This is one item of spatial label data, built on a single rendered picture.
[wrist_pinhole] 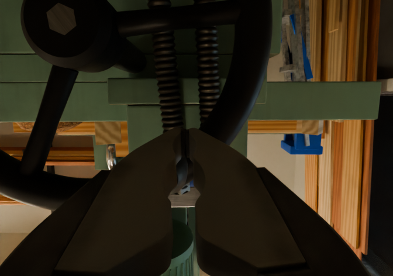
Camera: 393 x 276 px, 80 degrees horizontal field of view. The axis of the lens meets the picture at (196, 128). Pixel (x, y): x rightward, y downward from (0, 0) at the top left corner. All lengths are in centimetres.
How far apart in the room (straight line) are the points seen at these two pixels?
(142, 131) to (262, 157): 283
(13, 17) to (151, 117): 26
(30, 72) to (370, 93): 52
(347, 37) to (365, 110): 134
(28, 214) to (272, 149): 328
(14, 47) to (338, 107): 49
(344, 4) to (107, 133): 162
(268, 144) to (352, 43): 168
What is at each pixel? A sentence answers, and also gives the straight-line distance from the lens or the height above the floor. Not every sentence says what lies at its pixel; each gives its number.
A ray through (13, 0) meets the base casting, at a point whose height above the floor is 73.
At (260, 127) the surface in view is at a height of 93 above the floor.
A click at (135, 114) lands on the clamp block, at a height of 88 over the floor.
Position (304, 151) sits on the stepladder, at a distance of 128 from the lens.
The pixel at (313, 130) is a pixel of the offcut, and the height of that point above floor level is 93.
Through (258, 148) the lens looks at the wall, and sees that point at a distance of 303.
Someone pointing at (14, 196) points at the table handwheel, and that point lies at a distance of 23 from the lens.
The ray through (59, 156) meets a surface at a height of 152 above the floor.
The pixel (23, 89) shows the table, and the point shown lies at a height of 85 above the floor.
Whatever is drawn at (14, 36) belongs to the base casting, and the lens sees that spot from 45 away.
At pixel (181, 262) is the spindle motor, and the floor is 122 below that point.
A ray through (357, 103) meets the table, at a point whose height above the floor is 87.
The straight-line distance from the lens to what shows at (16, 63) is 44.
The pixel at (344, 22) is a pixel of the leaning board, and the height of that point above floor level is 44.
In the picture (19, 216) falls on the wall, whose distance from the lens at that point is 409.
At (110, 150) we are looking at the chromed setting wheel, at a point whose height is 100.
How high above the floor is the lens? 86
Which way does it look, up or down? 8 degrees up
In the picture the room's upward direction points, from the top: 180 degrees clockwise
